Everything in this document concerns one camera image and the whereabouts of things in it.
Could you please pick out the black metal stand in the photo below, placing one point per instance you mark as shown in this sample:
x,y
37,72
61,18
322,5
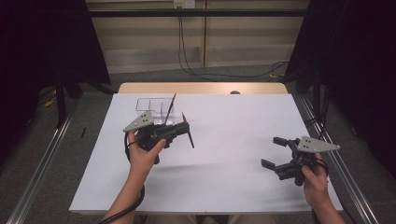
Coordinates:
x,y
60,102

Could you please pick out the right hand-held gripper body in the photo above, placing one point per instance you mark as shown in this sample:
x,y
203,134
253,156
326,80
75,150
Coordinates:
x,y
295,165

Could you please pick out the person's left hand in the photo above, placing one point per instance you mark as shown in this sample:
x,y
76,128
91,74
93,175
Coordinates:
x,y
141,160

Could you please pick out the clear acrylic pen holder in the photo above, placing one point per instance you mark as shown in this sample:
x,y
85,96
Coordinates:
x,y
155,104

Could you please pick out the white wall socket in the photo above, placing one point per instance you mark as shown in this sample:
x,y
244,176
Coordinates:
x,y
184,3

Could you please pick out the black curtain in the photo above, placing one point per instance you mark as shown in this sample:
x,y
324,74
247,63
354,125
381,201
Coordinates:
x,y
358,62
37,46

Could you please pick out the person's right hand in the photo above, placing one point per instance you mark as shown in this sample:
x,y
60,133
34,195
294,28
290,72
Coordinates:
x,y
316,186

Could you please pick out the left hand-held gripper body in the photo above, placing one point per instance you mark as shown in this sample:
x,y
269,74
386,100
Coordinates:
x,y
152,133

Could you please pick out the black horizontal bar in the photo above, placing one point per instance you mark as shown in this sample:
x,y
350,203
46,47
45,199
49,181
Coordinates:
x,y
199,12

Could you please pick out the person's leg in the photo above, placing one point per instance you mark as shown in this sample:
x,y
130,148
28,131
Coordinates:
x,y
249,219

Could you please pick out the aluminium rail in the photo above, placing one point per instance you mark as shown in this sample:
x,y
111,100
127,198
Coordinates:
x,y
40,171
355,186

